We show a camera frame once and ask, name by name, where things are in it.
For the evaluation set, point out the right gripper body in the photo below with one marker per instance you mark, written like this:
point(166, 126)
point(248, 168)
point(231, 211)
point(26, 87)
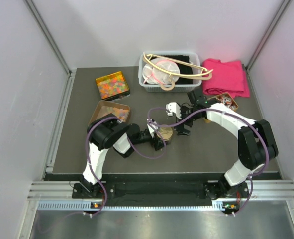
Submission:
point(186, 112)

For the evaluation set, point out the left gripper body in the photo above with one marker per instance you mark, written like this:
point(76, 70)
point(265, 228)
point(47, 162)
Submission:
point(143, 138)

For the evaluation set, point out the white round lid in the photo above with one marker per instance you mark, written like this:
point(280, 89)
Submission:
point(166, 130)

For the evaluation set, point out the gold tin pastel gummies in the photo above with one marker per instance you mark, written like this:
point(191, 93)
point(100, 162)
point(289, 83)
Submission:
point(104, 108)

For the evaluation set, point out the clear round container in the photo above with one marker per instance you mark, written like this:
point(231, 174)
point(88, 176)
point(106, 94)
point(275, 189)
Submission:
point(165, 138)

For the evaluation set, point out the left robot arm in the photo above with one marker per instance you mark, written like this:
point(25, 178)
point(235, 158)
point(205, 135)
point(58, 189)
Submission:
point(109, 132)

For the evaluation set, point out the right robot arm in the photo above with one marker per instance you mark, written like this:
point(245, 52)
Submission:
point(256, 142)

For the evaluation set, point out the gold tin wrapped candies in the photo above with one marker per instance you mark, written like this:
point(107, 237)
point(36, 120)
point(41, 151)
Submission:
point(227, 100)

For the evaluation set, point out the wooden clothes hanger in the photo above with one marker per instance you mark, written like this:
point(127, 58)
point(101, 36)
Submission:
point(164, 71)

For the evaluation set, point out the black cloth in basket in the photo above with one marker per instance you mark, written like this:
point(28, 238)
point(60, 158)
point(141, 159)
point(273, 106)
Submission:
point(184, 58)

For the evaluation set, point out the round white mesh bag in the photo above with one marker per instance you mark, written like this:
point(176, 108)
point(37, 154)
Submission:
point(152, 75)

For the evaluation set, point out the pink cloth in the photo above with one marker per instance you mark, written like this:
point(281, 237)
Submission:
point(227, 77)

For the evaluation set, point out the gold tin colourful gummies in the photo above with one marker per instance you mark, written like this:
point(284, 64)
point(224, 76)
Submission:
point(113, 86)

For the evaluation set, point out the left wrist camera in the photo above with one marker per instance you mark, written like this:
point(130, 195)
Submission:
point(153, 130)

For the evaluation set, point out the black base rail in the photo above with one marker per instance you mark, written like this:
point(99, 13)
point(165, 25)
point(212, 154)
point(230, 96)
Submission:
point(159, 189)

